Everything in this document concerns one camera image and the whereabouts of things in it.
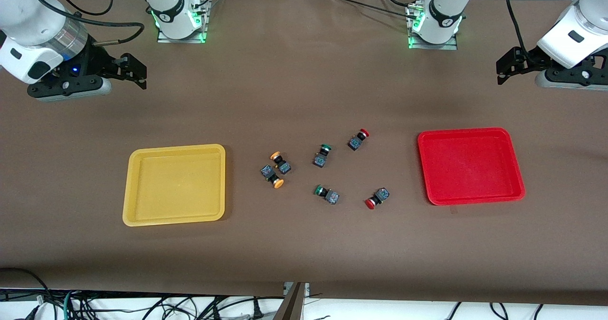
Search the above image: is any yellow push button switch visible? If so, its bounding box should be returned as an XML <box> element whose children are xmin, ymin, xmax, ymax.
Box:
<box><xmin>260</xmin><ymin>164</ymin><xmax>285</xmax><ymax>189</ymax></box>
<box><xmin>270</xmin><ymin>151</ymin><xmax>292</xmax><ymax>175</ymax></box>

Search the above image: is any red push button switch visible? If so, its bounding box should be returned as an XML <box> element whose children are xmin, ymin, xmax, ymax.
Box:
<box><xmin>365</xmin><ymin>188</ymin><xmax>390</xmax><ymax>210</ymax></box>
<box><xmin>347</xmin><ymin>128</ymin><xmax>371</xmax><ymax>151</ymax></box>

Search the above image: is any red plastic tray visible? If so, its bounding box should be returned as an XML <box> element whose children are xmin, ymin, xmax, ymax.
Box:
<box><xmin>417</xmin><ymin>127</ymin><xmax>526</xmax><ymax>206</ymax></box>

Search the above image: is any yellow plastic tray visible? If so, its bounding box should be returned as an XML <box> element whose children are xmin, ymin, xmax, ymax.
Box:
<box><xmin>122</xmin><ymin>143</ymin><xmax>227</xmax><ymax>227</ymax></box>

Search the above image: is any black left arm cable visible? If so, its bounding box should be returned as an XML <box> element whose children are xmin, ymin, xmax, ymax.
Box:
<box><xmin>505</xmin><ymin>0</ymin><xmax>540</xmax><ymax>60</ymax></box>

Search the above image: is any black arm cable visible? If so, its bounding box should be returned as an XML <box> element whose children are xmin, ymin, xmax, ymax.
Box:
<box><xmin>505</xmin><ymin>0</ymin><xmax>540</xmax><ymax>60</ymax></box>
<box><xmin>30</xmin><ymin>0</ymin><xmax>145</xmax><ymax>44</ymax></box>

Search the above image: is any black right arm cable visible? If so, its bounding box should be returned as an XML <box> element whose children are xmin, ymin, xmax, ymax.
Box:
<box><xmin>30</xmin><ymin>0</ymin><xmax>145</xmax><ymax>44</ymax></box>

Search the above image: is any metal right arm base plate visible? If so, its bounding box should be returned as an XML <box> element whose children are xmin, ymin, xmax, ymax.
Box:
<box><xmin>157</xmin><ymin>0</ymin><xmax>210</xmax><ymax>44</ymax></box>

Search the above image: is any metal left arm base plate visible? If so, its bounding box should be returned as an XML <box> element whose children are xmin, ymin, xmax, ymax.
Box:
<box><xmin>407</xmin><ymin>2</ymin><xmax>459</xmax><ymax>50</ymax></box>

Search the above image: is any long black table cable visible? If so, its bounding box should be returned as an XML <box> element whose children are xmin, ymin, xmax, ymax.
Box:
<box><xmin>325</xmin><ymin>0</ymin><xmax>421</xmax><ymax>18</ymax></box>

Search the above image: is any green push button switch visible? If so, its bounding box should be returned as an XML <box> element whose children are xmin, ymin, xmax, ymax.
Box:
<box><xmin>314</xmin><ymin>185</ymin><xmax>340</xmax><ymax>205</ymax></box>
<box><xmin>313</xmin><ymin>144</ymin><xmax>333</xmax><ymax>169</ymax></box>

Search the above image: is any black looped floor cable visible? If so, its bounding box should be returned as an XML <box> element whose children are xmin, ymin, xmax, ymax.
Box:
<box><xmin>0</xmin><ymin>267</ymin><xmax>50</xmax><ymax>306</ymax></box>

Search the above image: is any green floor cable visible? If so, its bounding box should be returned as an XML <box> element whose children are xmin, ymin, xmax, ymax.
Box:
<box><xmin>63</xmin><ymin>290</ymin><xmax>76</xmax><ymax>320</ymax></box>

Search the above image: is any metal support post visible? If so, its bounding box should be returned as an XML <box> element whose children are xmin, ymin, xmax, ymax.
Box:
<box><xmin>272</xmin><ymin>282</ymin><xmax>309</xmax><ymax>320</ymax></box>

